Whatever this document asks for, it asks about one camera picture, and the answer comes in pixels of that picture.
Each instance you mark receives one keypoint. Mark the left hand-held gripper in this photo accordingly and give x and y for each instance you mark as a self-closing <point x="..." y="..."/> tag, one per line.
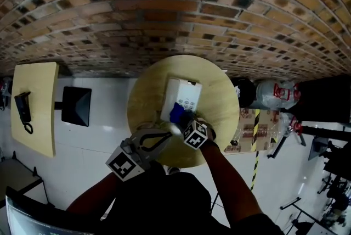
<point x="124" y="165"/>

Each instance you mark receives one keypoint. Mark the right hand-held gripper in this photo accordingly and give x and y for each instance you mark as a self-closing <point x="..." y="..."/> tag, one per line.
<point x="195" y="135"/>

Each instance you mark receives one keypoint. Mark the blue cloth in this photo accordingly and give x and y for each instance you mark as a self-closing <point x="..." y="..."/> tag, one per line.
<point x="176" y="111"/>

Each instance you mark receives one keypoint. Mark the white desk telephone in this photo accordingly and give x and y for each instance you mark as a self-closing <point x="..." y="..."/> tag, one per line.
<point x="189" y="94"/>

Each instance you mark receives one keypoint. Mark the person's left forearm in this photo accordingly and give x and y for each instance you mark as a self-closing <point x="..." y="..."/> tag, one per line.
<point x="93" y="192"/>

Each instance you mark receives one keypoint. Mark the person's right forearm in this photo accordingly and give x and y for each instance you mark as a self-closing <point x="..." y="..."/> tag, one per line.
<point x="230" y="184"/>

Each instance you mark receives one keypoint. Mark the white telephone handset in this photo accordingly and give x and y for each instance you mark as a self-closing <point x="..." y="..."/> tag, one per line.
<point x="170" y="96"/>

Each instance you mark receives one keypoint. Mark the round wooden table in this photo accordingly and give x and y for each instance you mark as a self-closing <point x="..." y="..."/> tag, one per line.
<point x="219" y="107"/>

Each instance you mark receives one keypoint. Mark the person's black shirt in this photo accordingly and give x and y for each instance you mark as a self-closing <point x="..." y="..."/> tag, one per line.
<point x="164" y="206"/>

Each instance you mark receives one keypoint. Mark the printed cardboard box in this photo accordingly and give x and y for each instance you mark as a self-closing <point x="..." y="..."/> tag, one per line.
<point x="246" y="129"/>

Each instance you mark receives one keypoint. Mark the black trash bin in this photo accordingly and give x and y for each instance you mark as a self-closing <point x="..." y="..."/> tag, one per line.
<point x="245" y="92"/>

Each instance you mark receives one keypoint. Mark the yellow black striped tape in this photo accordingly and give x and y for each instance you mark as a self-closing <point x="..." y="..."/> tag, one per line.
<point x="255" y="170"/>

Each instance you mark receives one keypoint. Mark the clear plastic bag red print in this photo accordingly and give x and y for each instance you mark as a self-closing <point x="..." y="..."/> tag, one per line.
<point x="271" y="95"/>

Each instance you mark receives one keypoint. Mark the black metal desk leg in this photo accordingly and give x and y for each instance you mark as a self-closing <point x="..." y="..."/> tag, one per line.
<point x="282" y="140"/>

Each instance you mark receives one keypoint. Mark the small clear bag red print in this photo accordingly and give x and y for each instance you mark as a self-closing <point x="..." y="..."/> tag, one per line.
<point x="292" y="124"/>

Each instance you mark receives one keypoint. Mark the rectangular wooden table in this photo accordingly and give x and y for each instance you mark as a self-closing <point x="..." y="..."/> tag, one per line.
<point x="38" y="83"/>

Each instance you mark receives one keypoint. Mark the black telephone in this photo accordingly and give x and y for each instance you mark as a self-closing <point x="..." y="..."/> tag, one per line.
<point x="23" y="107"/>

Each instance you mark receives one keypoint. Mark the grey computer case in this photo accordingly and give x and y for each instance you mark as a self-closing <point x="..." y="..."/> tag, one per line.
<point x="318" y="147"/>

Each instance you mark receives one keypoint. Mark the dark computer monitor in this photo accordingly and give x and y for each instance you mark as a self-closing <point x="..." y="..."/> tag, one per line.
<point x="30" y="220"/>

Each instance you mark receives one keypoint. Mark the black metal floor stand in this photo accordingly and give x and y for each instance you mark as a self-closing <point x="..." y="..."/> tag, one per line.
<point x="307" y="214"/>

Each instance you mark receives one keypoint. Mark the black office chair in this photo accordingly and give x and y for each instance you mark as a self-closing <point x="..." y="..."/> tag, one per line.
<point x="337" y="173"/>

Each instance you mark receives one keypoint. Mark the grey desk with black frame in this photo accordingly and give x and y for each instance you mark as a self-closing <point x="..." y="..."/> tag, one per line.
<point x="16" y="173"/>

